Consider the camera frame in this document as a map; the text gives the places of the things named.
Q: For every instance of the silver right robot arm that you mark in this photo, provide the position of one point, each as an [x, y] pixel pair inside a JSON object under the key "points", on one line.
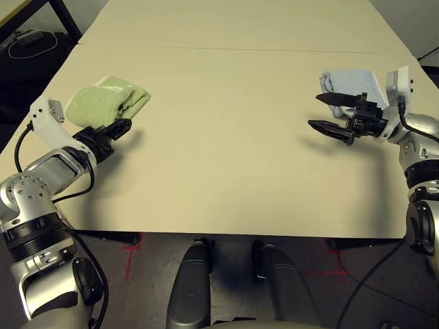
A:
{"points": [[422, 144]]}

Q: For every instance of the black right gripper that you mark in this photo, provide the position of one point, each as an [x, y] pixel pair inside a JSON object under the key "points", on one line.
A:
{"points": [[368, 120]]}

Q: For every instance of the black metal frame rack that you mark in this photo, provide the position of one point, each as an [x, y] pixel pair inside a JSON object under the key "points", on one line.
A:
{"points": [[428, 72]]}

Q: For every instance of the green towel with white trim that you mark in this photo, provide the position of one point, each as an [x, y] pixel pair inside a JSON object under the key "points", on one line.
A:
{"points": [[96, 103]]}

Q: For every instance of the grey power adapter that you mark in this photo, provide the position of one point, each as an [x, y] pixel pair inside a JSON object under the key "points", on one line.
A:
{"points": [[29, 37]]}

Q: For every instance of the folded light blue towel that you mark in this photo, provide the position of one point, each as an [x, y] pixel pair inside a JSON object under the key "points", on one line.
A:
{"points": [[353, 82]]}

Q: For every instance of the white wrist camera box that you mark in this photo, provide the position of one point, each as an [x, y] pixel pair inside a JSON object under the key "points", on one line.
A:
{"points": [[48, 127], [401, 82]]}

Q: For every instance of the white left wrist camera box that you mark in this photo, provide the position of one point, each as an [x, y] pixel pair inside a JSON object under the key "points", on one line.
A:
{"points": [[48, 127]]}

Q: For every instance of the grey round disc object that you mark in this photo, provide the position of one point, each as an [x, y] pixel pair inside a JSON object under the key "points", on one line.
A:
{"points": [[390, 325]]}

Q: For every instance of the wooden side table black frame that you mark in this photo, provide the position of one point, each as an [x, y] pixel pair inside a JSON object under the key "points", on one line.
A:
{"points": [[65, 17]]}

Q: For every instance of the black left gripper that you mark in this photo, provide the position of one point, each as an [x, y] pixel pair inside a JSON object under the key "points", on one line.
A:
{"points": [[96, 142]]}

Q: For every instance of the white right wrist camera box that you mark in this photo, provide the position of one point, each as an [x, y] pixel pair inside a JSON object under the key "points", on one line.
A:
{"points": [[401, 82]]}

